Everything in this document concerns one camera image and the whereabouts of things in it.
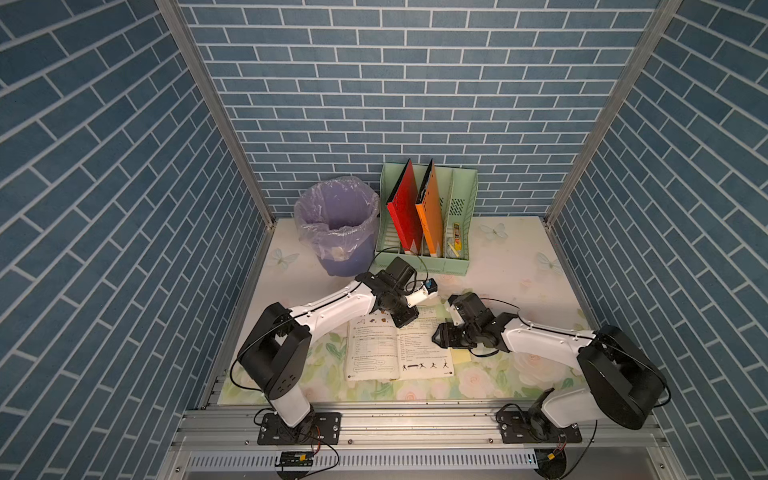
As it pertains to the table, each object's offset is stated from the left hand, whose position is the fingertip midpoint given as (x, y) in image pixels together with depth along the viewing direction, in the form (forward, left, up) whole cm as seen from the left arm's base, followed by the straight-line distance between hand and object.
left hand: (420, 315), depth 85 cm
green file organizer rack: (+44, -15, +7) cm, 47 cm away
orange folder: (+23, -2, +19) cm, 30 cm away
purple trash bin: (+35, +28, +4) cm, 45 cm away
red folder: (+25, +5, +19) cm, 32 cm away
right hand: (-5, -6, -7) cm, 10 cm away
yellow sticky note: (-12, -10, 0) cm, 15 cm away
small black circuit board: (-33, +31, -12) cm, 47 cm away
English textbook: (-8, +12, -5) cm, 15 cm away
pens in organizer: (+36, -17, -8) cm, 40 cm away
